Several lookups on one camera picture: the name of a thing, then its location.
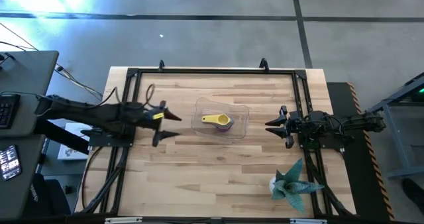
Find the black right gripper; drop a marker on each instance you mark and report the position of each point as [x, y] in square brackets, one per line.
[292, 126]

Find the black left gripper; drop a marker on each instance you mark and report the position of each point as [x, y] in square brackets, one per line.
[154, 118]

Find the yellow measuring cup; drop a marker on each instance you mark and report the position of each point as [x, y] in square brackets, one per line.
[215, 119]

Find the dark blue measuring cup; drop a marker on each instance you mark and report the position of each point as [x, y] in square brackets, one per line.
[224, 129]

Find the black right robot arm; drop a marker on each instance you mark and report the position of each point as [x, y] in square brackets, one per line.
[348, 121]

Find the clear plastic basket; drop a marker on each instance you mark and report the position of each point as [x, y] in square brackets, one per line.
[240, 114]

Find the black table clamp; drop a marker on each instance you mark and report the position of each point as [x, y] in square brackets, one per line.
[264, 65]
[161, 65]

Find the teal succulent in white pot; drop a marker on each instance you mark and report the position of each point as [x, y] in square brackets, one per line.
[293, 186]

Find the black mat with hazard stripes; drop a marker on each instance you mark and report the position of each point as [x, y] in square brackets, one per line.
[351, 167]

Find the white printed paper box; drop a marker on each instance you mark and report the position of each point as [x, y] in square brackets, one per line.
[71, 144]

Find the grey blue metal cart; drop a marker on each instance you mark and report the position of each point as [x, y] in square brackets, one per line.
[394, 141]

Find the black chair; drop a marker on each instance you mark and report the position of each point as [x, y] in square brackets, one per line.
[49, 197]

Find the grey desk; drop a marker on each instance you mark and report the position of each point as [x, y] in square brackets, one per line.
[23, 191]
[30, 75]

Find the black keyboard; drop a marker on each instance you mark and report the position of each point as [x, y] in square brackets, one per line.
[8, 111]

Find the black phone with lit screen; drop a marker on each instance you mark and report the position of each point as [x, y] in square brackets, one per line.
[10, 162]

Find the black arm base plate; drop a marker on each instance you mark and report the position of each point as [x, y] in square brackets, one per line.
[323, 144]
[111, 140]

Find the black aluminium table frame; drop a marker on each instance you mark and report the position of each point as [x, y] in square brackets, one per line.
[215, 71]

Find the white table bracket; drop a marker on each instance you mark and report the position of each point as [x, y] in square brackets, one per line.
[308, 221]
[123, 220]

